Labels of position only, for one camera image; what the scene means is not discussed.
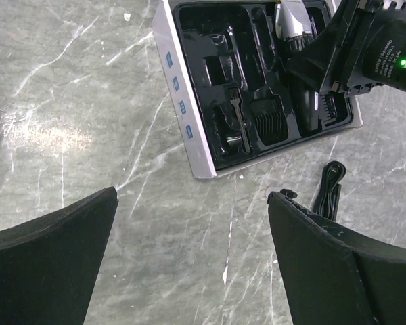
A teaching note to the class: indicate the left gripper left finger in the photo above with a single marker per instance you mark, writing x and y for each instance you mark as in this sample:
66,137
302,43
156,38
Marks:
49,265

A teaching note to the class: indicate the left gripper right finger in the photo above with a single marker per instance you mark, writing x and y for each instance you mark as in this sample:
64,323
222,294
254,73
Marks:
332,274

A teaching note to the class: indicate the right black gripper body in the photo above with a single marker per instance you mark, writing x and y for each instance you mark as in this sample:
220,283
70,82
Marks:
362,47

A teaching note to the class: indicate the black silver hair clipper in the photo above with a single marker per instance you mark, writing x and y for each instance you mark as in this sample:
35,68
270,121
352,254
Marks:
293,27

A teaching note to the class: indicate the white box with black tray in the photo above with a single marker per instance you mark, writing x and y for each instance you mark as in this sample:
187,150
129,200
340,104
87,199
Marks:
208,47

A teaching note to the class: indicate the black comb guard in tray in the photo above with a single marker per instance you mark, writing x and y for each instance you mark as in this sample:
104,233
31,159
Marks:
270,120

